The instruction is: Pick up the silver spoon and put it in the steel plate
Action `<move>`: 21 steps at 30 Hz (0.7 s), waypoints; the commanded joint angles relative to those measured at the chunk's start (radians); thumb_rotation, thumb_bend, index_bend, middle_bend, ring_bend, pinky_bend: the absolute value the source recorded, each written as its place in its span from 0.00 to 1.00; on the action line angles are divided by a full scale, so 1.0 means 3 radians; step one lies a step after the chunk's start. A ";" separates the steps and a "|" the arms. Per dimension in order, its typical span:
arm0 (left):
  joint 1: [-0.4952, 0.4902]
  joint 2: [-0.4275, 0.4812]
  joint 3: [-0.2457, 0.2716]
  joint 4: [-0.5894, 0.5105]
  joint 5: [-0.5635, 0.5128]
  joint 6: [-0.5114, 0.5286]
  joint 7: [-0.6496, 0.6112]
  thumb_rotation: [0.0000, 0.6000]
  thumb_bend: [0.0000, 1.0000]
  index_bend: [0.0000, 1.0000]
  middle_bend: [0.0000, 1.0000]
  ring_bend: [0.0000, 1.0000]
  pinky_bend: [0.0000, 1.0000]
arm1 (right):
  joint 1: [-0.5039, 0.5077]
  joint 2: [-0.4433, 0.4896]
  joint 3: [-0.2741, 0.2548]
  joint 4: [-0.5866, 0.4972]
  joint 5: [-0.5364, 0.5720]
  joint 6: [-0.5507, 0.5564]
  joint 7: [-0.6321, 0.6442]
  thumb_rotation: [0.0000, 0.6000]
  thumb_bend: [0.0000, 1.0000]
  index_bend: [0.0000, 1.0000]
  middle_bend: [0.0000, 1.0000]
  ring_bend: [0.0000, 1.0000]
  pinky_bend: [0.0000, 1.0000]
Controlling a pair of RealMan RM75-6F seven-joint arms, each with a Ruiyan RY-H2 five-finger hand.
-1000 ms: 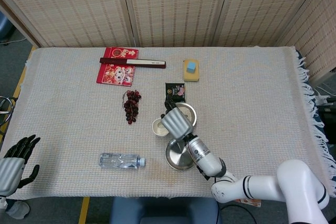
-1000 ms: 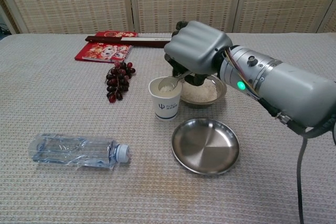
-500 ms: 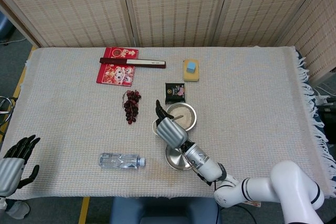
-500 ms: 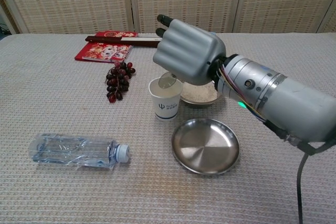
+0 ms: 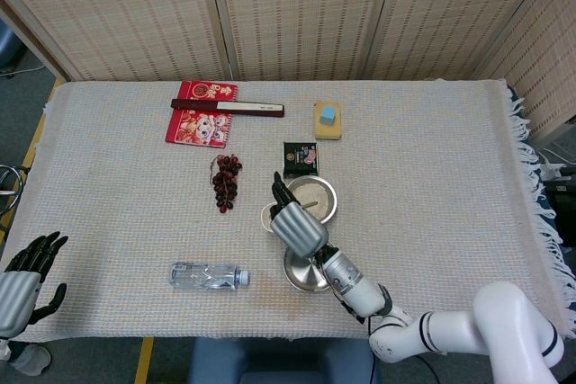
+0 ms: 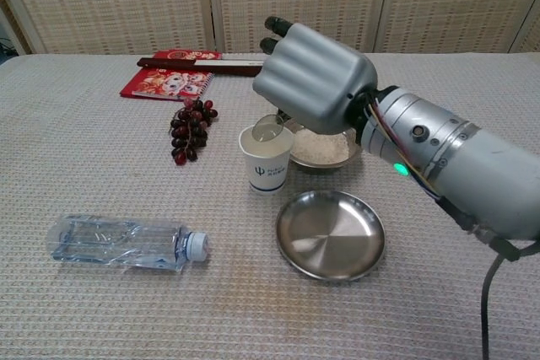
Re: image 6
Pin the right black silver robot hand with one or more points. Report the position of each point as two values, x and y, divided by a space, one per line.
316 77

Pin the metal spoon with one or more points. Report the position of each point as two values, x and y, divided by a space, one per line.
265 130

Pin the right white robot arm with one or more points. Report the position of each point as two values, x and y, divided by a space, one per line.
485 166

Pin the steel bowl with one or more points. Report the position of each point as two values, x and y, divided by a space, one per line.
320 167

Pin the white paper cup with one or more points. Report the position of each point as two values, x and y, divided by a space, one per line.
268 170

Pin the empty steel plate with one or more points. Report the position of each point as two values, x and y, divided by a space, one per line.
329 238

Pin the dark red folded fan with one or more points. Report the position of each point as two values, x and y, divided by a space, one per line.
202 66

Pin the dark red grape bunch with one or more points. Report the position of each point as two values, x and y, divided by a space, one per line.
190 132

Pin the red paper packet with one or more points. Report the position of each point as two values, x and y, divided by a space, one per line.
169 82

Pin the beige woven tablecloth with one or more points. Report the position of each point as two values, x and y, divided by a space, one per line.
84 157

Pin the clear plastic water bottle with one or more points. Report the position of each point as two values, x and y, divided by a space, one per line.
118 242

